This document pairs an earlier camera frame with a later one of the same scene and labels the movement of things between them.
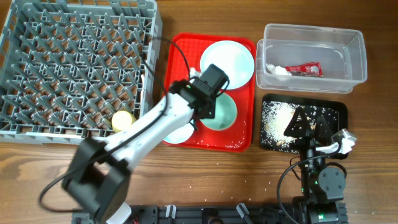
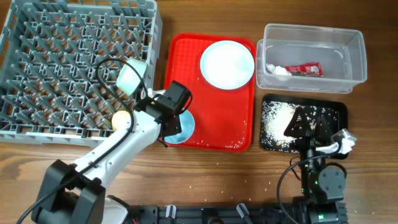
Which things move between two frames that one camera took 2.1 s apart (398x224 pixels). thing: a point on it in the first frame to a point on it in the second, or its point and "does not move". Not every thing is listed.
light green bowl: [226, 113] to [128, 79]
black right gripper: [306, 131] does not move
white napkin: [278, 70] does not move
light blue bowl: [180, 135] does not move
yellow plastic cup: [121, 120] does not move
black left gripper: [211, 112] to [177, 128]
